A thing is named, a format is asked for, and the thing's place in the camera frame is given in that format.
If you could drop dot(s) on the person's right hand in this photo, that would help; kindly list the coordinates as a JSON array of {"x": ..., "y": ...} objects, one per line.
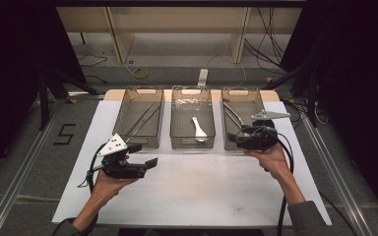
[{"x": 274, "y": 160}]

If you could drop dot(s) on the black metal stand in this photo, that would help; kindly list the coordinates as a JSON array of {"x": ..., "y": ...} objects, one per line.
[
  {"x": 43, "y": 98},
  {"x": 311, "y": 98}
]

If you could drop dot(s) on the white table mat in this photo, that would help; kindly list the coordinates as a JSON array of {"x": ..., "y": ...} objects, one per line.
[{"x": 177, "y": 196}]

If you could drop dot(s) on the metal knife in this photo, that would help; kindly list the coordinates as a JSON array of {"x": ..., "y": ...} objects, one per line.
[{"x": 233, "y": 111}]

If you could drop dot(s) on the beige wooden shelf unit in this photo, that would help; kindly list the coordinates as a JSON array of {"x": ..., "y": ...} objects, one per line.
[{"x": 177, "y": 19}]

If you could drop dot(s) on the metal fork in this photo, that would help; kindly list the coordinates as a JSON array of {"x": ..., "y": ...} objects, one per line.
[{"x": 233, "y": 120}]

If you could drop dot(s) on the aluminium floor rail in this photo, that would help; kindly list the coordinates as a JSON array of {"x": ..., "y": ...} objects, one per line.
[
  {"x": 338, "y": 177},
  {"x": 16, "y": 187}
]

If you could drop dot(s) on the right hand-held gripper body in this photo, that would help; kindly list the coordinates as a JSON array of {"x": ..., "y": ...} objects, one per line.
[{"x": 261, "y": 139}]

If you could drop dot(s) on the white power strip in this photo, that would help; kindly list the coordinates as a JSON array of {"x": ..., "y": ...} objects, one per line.
[{"x": 202, "y": 77}]

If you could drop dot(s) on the clear grey plastic bin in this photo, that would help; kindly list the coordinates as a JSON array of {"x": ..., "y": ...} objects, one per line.
[
  {"x": 244, "y": 105},
  {"x": 131, "y": 108},
  {"x": 183, "y": 111}
]

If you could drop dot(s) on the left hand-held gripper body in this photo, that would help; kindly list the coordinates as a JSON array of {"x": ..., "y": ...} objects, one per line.
[{"x": 113, "y": 147}]

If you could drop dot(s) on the yellow tape roll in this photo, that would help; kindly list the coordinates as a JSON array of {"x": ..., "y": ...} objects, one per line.
[{"x": 141, "y": 74}]

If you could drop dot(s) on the white ceramic spoon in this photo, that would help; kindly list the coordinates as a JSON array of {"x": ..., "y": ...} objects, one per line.
[{"x": 199, "y": 131}]

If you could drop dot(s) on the person's left hand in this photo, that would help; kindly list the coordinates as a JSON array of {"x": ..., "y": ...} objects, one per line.
[{"x": 106, "y": 190}]

